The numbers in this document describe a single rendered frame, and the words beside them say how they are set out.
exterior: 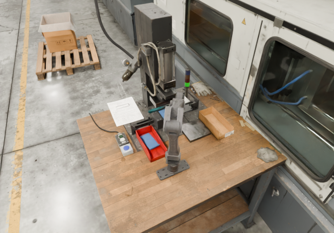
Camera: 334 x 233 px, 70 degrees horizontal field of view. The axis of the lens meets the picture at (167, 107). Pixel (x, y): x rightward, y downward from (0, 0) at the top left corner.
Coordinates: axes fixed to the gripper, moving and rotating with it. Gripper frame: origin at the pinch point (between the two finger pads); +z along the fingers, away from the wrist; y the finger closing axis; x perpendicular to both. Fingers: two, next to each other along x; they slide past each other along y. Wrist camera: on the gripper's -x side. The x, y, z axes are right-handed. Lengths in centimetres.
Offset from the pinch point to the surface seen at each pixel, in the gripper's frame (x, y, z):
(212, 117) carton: -33.1, -7.2, 6.8
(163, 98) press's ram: 3.0, 12.7, -8.9
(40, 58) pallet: 85, 241, 235
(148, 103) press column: 4.3, 23.8, 20.5
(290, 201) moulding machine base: -57, -80, 4
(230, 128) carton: -35.5, -21.2, -4.6
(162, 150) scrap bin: 13.9, -17.6, 2.3
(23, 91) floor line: 119, 173, 214
